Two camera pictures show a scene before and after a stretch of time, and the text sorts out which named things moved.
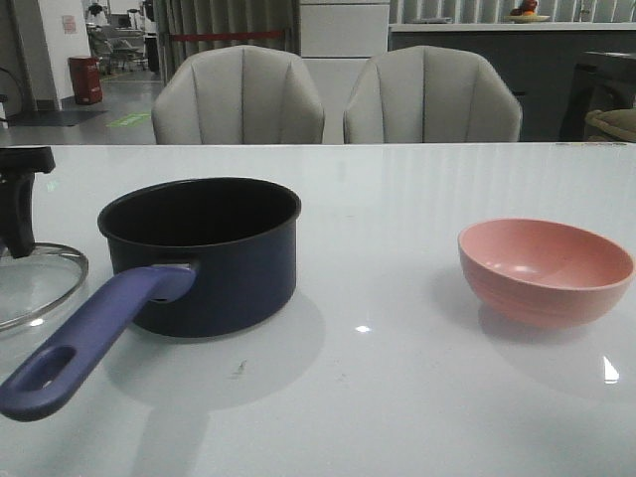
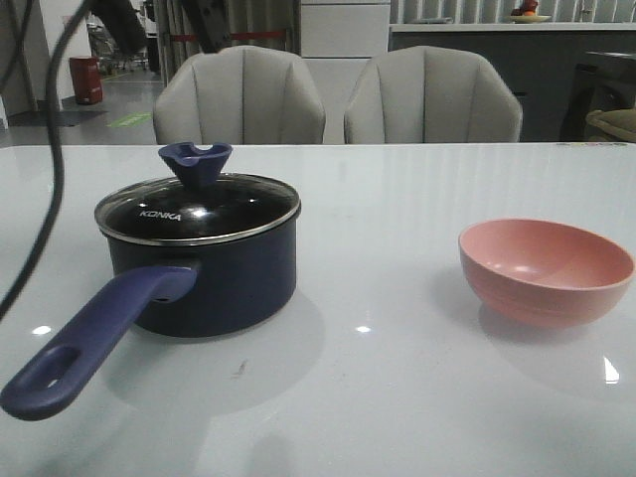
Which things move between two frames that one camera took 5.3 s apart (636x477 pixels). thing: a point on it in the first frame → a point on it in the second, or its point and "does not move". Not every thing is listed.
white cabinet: (338, 38) does not move
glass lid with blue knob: (37, 285) → (198, 206)
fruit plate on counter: (527, 13) does not move
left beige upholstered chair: (238, 95) does not move
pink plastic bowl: (544, 273) does not move
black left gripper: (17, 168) → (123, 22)
